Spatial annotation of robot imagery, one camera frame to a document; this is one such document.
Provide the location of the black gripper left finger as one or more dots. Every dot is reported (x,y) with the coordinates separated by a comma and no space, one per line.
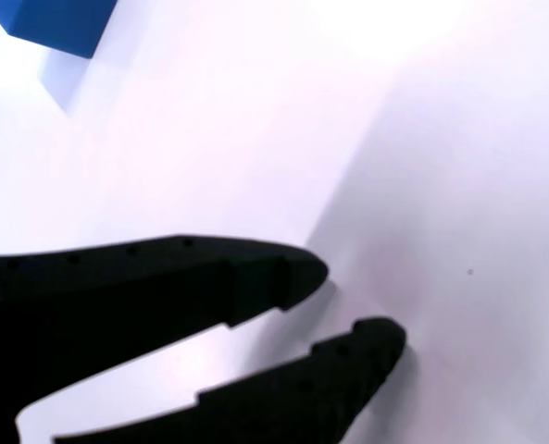
(116,296)

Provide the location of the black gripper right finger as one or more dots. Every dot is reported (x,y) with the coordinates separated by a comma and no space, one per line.
(302,398)

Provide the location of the blue cube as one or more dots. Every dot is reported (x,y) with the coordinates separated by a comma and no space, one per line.
(52,23)

